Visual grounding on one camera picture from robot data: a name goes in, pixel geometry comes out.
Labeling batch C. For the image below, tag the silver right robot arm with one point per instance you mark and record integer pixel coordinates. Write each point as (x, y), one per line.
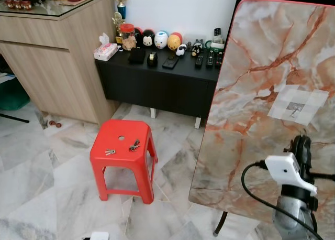
(293, 219)

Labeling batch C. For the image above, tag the small metal hook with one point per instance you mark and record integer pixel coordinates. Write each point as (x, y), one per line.
(294, 110)

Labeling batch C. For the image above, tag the small silver keys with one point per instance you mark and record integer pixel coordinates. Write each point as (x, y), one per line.
(110, 152)

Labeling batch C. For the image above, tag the clear tape patch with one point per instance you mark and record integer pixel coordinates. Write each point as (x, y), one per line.
(311, 101)

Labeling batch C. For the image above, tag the marble pattern folding table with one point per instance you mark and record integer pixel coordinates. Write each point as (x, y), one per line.
(251, 93)

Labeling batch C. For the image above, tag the small white dog figure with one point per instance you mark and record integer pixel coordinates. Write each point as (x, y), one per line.
(181, 50)

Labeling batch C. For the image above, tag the black phone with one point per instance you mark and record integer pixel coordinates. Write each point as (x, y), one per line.
(170, 62)

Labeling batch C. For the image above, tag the black low console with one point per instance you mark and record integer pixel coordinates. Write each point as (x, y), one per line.
(157, 88)

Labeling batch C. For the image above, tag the yellow round plush toy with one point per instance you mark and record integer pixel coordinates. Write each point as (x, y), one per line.
(175, 41)

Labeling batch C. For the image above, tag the black tape dispenser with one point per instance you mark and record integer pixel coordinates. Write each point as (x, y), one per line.
(152, 59)

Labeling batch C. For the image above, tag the white round plush toy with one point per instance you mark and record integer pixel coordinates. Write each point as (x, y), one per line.
(162, 40)

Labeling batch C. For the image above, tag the black round plush toy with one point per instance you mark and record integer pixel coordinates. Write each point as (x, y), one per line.
(148, 39)

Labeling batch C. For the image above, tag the black wallet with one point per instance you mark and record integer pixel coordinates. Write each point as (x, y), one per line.
(136, 56)

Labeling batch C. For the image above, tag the red plastic stool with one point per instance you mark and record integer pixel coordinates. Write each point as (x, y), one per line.
(112, 131)

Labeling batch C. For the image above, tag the clear jar red lid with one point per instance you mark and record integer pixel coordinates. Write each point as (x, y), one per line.
(128, 35)

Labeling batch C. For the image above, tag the pink tissue pack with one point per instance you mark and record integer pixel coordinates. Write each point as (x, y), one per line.
(106, 51)

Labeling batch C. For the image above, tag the small gold trophy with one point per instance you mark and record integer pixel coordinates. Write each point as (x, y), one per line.
(118, 22)

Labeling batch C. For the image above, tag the small red floor object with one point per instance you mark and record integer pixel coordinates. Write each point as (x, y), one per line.
(54, 123)

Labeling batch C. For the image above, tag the light wooden cabinet glass top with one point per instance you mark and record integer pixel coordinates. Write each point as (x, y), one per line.
(52, 67)

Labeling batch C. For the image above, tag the black chair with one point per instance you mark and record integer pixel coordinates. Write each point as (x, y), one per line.
(15, 117)

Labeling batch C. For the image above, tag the green bin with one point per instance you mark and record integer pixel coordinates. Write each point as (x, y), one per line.
(13, 96)

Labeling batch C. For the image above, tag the white paper bag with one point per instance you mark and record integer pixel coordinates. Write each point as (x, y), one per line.
(5, 78)

